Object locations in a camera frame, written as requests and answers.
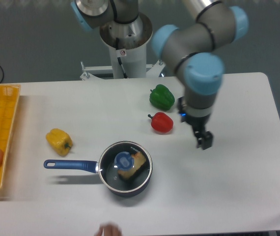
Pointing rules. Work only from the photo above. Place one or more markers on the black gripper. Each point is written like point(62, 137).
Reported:
point(197, 119)

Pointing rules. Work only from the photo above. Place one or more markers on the glass pot lid blue knob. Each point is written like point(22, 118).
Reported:
point(124, 161)

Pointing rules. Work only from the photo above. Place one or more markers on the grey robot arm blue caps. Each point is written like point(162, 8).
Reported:
point(188, 53)

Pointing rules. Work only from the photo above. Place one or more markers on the person's hand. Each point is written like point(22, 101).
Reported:
point(108, 229)

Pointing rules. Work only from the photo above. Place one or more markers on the red bell pepper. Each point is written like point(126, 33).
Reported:
point(161, 122)

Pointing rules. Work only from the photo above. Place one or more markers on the green bell pepper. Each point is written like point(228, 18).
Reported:
point(161, 98)

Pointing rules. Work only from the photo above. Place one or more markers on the toasted bread piece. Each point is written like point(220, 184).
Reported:
point(131, 167)

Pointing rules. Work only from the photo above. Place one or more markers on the dark blue saucepan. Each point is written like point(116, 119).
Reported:
point(86, 165)

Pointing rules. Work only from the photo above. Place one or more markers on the yellow bell pepper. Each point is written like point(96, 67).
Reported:
point(60, 141)

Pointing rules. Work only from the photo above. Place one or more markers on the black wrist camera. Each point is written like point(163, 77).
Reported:
point(181, 106)

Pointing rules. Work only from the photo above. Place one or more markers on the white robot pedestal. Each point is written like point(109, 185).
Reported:
point(127, 45)

